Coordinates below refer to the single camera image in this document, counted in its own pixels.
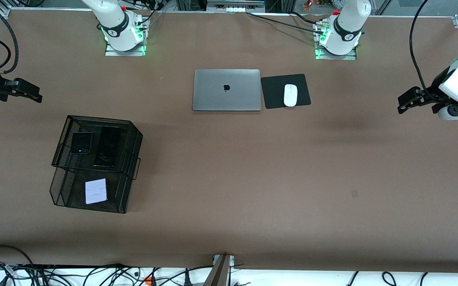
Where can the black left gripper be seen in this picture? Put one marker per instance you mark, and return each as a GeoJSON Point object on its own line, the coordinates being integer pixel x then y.
{"type": "Point", "coordinates": [436, 88]}

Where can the small black flip phone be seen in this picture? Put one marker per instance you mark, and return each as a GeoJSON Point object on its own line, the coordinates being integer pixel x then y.
{"type": "Point", "coordinates": [81, 142]}

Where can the long black smartphone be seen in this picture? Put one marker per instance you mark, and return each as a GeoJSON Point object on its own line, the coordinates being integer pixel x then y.
{"type": "Point", "coordinates": [107, 147]}

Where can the lavender flip phone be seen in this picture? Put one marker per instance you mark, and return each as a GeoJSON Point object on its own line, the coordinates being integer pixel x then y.
{"type": "Point", "coordinates": [96, 191]}

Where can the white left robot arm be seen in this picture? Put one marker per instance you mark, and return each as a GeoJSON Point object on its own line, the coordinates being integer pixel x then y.
{"type": "Point", "coordinates": [348, 24]}

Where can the black two-tier mesh tray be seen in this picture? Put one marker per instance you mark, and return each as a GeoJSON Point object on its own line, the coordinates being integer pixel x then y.
{"type": "Point", "coordinates": [94, 171]}

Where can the white computer mouse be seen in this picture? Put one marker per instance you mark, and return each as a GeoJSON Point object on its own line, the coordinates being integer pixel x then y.
{"type": "Point", "coordinates": [290, 95]}

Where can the black mouse pad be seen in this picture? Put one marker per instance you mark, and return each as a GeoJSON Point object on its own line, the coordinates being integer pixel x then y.
{"type": "Point", "coordinates": [272, 91]}

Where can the silver closed laptop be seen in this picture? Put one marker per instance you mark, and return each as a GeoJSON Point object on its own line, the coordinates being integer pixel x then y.
{"type": "Point", "coordinates": [226, 90]}

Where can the silver power strip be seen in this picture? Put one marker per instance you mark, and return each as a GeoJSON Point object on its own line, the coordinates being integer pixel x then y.
{"type": "Point", "coordinates": [235, 8]}

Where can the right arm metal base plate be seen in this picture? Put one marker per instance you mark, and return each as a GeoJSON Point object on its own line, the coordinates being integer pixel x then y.
{"type": "Point", "coordinates": [111, 52]}

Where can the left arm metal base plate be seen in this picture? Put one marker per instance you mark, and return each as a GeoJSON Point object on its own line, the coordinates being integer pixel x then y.
{"type": "Point", "coordinates": [324, 57]}

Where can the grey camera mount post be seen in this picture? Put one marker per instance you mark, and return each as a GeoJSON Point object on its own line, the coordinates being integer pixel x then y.
{"type": "Point", "coordinates": [219, 274]}

